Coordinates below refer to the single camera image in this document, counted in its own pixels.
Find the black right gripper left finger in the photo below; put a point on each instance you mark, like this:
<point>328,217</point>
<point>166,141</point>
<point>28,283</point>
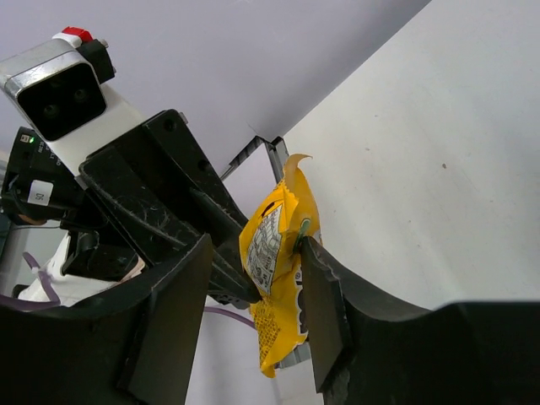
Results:
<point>131,344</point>

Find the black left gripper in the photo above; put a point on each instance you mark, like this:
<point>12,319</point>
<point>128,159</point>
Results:
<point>160,159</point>

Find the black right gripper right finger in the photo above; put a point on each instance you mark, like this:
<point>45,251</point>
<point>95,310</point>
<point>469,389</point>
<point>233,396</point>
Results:
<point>370,347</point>

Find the yellow snack packet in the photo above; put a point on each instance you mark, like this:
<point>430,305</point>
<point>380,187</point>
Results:
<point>270,255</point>

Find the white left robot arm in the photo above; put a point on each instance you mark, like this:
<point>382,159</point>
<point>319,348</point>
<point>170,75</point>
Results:
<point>37,187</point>

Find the grey aluminium table rail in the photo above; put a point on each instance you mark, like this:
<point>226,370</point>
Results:
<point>253,175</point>

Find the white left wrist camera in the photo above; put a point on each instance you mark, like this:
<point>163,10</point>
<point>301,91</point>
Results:
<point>61,89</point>

